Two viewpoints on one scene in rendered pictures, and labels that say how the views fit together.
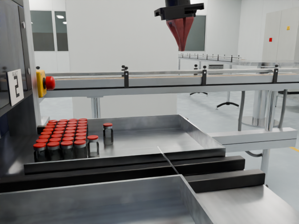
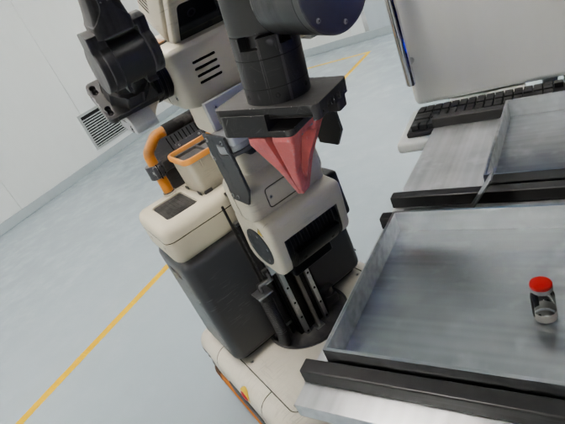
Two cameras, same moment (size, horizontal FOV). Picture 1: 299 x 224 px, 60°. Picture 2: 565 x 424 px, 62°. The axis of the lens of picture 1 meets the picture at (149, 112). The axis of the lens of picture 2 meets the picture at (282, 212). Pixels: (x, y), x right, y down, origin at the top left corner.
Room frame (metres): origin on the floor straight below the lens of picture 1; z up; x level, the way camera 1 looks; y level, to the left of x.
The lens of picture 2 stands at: (0.91, 0.23, 1.28)
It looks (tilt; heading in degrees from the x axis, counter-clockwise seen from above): 27 degrees down; 233
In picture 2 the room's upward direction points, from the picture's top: 24 degrees counter-clockwise
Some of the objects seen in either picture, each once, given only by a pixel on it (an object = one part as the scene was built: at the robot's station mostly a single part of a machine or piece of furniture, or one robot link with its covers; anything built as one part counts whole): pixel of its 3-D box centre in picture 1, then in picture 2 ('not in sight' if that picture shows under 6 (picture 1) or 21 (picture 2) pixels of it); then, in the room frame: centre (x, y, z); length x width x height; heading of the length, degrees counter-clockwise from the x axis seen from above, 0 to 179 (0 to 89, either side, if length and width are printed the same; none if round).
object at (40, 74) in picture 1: (30, 83); not in sight; (0.73, 0.33, 0.99); 0.08 x 0.07 x 0.07; 102
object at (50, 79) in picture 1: (47, 83); not in sight; (0.74, 0.29, 0.99); 0.04 x 0.04 x 0.04; 12
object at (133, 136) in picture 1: (123, 139); (511, 287); (0.53, 0.06, 0.90); 0.34 x 0.26 x 0.04; 102
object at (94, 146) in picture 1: (93, 148); not in sight; (0.46, 0.11, 0.90); 0.02 x 0.02 x 0.05
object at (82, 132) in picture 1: (82, 139); not in sight; (0.51, 0.14, 0.90); 0.18 x 0.02 x 0.05; 12
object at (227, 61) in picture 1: (200, 57); not in sight; (6.15, -1.18, 0.92); 3.60 x 0.15 x 0.16; 12
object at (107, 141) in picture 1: (108, 134); (543, 301); (0.55, 0.09, 0.90); 0.02 x 0.02 x 0.04
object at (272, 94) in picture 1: (267, 143); not in sight; (1.70, -0.82, 0.46); 0.09 x 0.09 x 0.77; 12
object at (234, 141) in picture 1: (185, 145); not in sight; (1.57, -0.23, 0.49); 1.60 x 0.08 x 0.12; 102
